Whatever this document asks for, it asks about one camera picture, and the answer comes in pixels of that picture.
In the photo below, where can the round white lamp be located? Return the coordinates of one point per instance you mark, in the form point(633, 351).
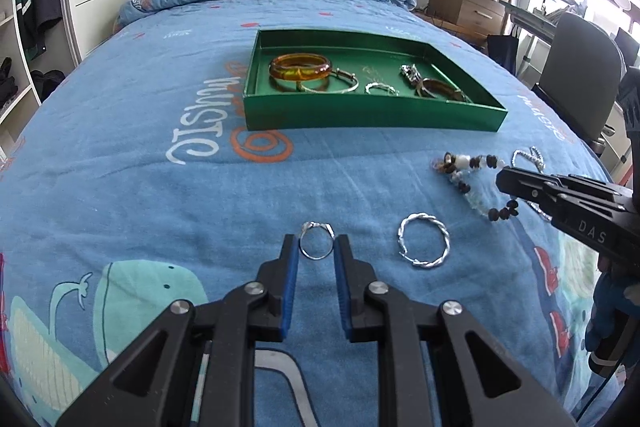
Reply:
point(621, 1)

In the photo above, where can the green and white hanging jacket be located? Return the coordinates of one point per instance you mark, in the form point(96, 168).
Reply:
point(25, 17)

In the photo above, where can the low wooden nightstand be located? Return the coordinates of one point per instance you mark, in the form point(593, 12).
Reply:
point(450, 29)

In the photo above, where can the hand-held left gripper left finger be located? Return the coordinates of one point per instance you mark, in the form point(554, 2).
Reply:
point(289, 287)

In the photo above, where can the silver bangle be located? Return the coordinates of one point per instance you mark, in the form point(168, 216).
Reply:
point(347, 74)

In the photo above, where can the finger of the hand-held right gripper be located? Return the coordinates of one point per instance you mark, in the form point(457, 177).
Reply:
point(525, 187)

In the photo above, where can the black clothes on shelf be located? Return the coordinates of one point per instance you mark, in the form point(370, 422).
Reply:
point(7, 82)

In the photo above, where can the computer monitor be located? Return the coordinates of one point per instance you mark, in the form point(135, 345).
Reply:
point(627, 47)

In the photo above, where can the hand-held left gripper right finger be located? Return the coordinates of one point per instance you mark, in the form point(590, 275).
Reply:
point(345, 287)

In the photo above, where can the blue printed bed sheet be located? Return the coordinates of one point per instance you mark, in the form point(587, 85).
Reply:
point(150, 207)

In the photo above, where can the grey chair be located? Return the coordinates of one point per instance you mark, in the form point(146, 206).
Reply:
point(580, 72)

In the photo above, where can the green tray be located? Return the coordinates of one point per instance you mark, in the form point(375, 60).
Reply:
point(350, 117)

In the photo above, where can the twisted silver hoop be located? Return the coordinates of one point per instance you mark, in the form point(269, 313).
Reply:
point(372, 85)
point(422, 216)

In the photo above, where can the amber bangle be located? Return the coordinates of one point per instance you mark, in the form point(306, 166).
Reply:
point(280, 69)

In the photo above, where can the navy tote bag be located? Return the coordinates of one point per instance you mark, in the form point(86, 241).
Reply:
point(504, 54)

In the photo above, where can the person's right forearm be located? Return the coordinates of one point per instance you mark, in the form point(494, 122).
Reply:
point(617, 307)

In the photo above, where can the dark brown bangle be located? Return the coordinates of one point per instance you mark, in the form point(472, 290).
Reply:
point(435, 83)

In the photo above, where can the black bag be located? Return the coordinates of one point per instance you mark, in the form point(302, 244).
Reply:
point(47, 84)

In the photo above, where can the grey desk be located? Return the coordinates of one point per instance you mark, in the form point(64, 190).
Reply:
point(527, 17)

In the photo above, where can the wooden drawer cabinet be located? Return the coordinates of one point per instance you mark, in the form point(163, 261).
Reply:
point(465, 2)

